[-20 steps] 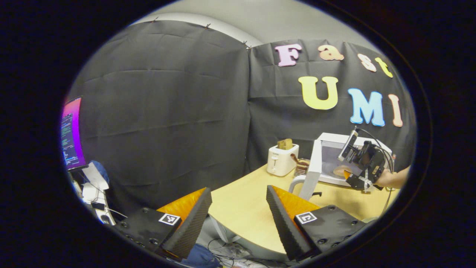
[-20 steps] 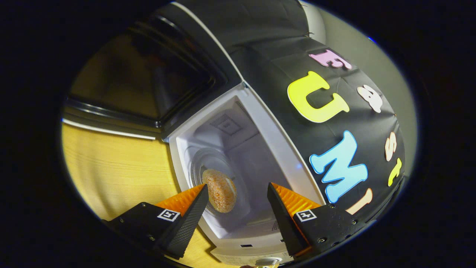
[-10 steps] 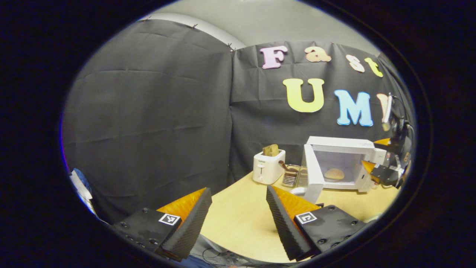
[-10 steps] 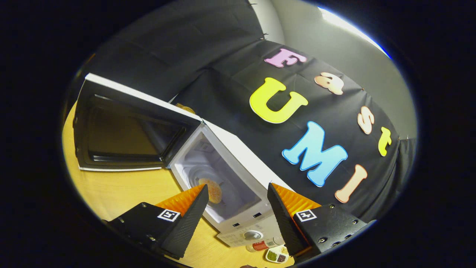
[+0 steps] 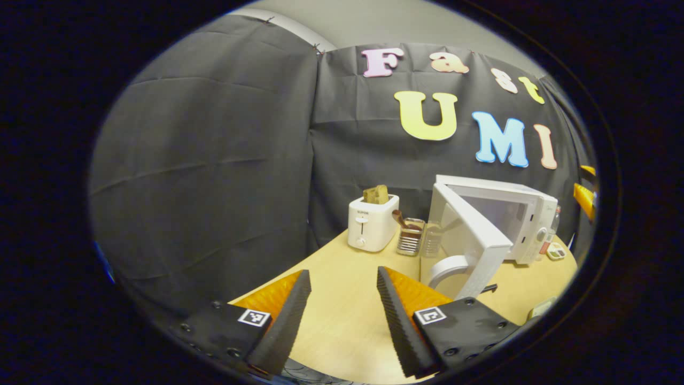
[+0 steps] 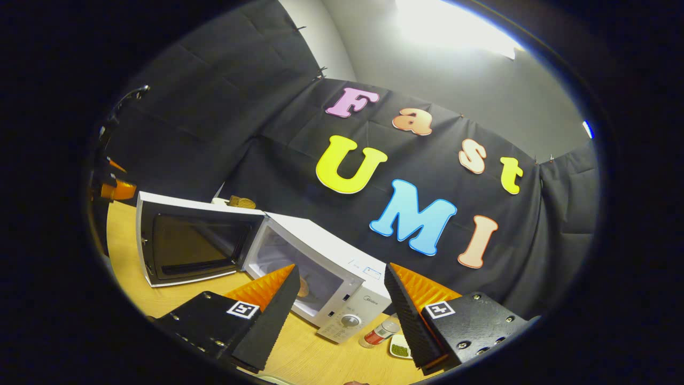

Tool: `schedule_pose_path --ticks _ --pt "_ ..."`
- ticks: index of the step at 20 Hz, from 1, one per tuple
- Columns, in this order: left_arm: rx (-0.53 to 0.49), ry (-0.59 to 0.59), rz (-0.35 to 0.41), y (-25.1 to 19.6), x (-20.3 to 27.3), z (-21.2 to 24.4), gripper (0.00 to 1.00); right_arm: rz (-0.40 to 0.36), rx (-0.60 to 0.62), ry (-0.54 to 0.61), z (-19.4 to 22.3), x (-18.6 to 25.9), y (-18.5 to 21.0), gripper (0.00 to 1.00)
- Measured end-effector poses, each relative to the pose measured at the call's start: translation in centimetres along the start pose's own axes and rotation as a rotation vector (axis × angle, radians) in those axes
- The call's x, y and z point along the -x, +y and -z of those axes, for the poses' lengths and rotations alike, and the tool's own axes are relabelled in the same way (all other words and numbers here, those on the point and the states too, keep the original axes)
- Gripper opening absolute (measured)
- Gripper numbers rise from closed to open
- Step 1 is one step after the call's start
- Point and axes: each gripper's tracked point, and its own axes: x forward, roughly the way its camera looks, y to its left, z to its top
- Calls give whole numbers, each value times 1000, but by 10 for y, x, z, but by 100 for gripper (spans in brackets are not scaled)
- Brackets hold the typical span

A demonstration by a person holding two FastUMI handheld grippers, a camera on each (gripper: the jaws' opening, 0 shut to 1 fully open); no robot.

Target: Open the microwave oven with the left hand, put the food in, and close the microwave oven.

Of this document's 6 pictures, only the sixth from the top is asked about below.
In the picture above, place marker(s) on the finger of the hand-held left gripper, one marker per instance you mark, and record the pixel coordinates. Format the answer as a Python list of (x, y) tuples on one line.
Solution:
[(115, 164), (123, 191)]

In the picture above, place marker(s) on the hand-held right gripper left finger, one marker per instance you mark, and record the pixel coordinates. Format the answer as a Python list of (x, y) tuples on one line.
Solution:
[(214, 323)]

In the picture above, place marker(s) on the brown bread slice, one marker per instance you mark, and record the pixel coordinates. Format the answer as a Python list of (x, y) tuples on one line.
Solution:
[(243, 202)]

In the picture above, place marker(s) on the white divided dish of beans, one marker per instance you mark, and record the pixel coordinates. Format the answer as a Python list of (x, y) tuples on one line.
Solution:
[(399, 348)]

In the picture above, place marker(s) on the large ceiling light panel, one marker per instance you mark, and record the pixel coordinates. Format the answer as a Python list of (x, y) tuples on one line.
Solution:
[(454, 27)]

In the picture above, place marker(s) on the clear plastic bottle red label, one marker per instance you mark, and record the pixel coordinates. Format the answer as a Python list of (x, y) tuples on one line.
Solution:
[(379, 331)]

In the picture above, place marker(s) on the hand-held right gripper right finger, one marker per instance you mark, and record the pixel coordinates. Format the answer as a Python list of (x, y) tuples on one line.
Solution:
[(470, 326)]

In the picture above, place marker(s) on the white microwave oven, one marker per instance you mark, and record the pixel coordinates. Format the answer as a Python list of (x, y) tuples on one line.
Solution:
[(342, 264)]

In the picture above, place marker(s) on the small ceiling light panel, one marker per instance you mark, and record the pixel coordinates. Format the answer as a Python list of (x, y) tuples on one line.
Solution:
[(588, 129)]

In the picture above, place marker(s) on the orange sprinkled doughnut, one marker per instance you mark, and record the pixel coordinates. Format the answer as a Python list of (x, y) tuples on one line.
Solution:
[(303, 287)]

